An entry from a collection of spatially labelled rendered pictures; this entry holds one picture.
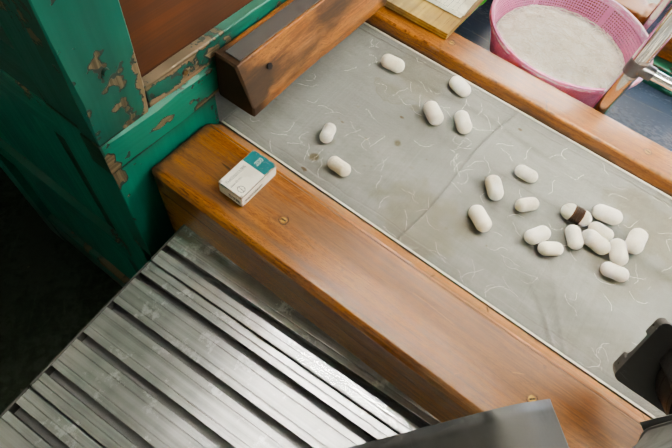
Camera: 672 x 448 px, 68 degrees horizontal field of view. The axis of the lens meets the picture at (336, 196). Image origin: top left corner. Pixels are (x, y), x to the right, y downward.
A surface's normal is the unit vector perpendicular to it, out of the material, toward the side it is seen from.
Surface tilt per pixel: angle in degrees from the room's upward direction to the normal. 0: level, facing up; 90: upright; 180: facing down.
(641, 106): 0
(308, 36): 67
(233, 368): 0
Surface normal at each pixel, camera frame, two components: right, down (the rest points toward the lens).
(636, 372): -0.36, 0.14
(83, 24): 0.81, 0.55
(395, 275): 0.11, -0.52
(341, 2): 0.77, 0.29
